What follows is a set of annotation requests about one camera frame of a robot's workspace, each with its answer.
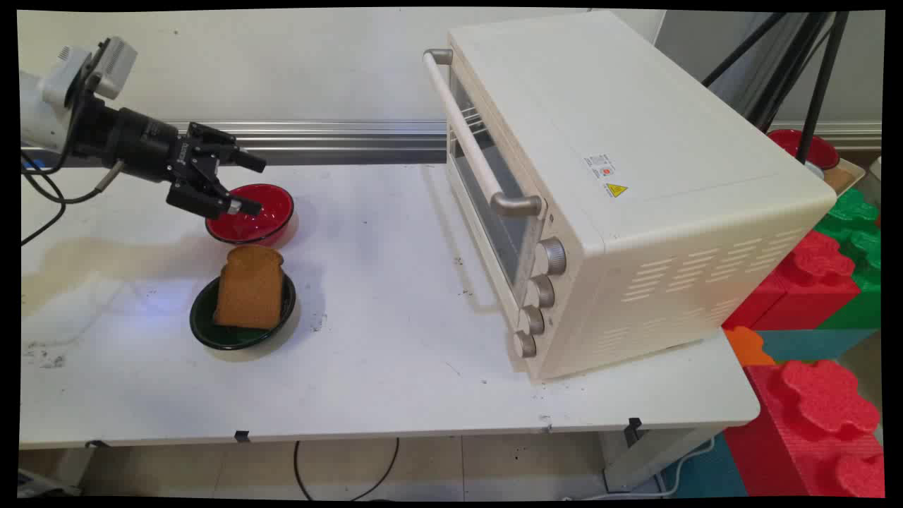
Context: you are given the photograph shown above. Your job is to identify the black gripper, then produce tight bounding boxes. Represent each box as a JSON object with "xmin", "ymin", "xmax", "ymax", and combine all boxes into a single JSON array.
[{"xmin": 69, "ymin": 95, "xmax": 268, "ymax": 221}]

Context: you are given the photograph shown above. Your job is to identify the cream oven door with handle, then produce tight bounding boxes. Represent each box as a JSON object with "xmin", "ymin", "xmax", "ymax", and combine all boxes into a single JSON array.
[{"xmin": 423, "ymin": 47, "xmax": 552, "ymax": 315}]

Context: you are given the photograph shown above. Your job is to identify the red glossy bowl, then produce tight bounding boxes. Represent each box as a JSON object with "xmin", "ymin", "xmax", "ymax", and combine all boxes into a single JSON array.
[{"xmin": 205, "ymin": 183, "xmax": 296, "ymax": 247}]

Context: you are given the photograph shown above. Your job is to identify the brown toast slice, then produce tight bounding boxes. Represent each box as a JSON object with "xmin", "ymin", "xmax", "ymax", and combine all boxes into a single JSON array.
[{"xmin": 213, "ymin": 244, "xmax": 286, "ymax": 332}]

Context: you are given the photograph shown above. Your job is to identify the dark green bowl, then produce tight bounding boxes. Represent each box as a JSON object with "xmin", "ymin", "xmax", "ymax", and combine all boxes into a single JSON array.
[{"xmin": 189, "ymin": 272, "xmax": 298, "ymax": 352}]

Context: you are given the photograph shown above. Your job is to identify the cream toaster oven body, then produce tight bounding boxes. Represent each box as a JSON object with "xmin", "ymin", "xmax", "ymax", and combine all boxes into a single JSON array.
[{"xmin": 444, "ymin": 10, "xmax": 839, "ymax": 384}]

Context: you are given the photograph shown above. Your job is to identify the white table leg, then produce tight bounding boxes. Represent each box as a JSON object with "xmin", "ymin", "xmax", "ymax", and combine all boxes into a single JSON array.
[{"xmin": 598, "ymin": 422, "xmax": 729, "ymax": 493}]

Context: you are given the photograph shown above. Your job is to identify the red bowl with white rim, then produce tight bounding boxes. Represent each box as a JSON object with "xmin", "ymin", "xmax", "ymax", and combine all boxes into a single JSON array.
[{"xmin": 766, "ymin": 128, "xmax": 841, "ymax": 171}]

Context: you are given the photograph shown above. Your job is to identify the teal foam floor mat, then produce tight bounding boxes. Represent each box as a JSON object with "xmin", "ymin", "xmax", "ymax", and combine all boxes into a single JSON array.
[{"xmin": 662, "ymin": 433, "xmax": 750, "ymax": 499}]

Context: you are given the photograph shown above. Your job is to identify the small red foam block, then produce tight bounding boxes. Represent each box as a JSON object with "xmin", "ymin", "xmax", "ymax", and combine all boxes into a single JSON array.
[{"xmin": 721, "ymin": 229, "xmax": 859, "ymax": 332}]

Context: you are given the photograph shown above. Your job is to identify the black tripod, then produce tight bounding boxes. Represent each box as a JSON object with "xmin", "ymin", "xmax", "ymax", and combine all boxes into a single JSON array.
[{"xmin": 701, "ymin": 11, "xmax": 852, "ymax": 164}]

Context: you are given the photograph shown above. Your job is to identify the green foam block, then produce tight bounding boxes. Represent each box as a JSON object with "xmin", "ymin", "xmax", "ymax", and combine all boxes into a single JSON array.
[{"xmin": 813, "ymin": 186, "xmax": 883, "ymax": 332}]

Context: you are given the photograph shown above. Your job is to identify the large red foam block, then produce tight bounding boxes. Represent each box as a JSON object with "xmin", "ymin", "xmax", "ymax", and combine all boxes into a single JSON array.
[{"xmin": 722, "ymin": 359, "xmax": 887, "ymax": 499}]

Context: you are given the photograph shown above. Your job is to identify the black cable with grey plug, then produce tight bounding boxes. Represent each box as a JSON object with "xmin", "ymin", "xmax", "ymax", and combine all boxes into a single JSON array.
[{"xmin": 21, "ymin": 159, "xmax": 128, "ymax": 206}]

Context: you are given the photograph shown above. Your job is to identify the aluminium table rail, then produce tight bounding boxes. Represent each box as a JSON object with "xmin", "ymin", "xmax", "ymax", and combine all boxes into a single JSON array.
[{"xmin": 21, "ymin": 121, "xmax": 449, "ymax": 167}]

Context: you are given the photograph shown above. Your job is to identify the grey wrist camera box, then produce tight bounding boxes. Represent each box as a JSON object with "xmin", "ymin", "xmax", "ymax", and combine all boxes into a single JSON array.
[{"xmin": 42, "ymin": 37, "xmax": 139, "ymax": 107}]

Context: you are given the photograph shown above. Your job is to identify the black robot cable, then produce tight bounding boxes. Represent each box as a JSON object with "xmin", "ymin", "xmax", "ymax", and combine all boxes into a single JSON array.
[{"xmin": 21, "ymin": 152, "xmax": 69, "ymax": 248}]

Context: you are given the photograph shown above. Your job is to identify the black floor cable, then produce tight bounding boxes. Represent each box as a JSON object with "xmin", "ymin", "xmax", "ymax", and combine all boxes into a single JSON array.
[{"xmin": 292, "ymin": 438, "xmax": 401, "ymax": 502}]

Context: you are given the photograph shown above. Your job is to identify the white floor cable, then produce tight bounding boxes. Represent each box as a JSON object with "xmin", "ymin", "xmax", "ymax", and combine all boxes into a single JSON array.
[{"xmin": 563, "ymin": 436, "xmax": 717, "ymax": 502}]

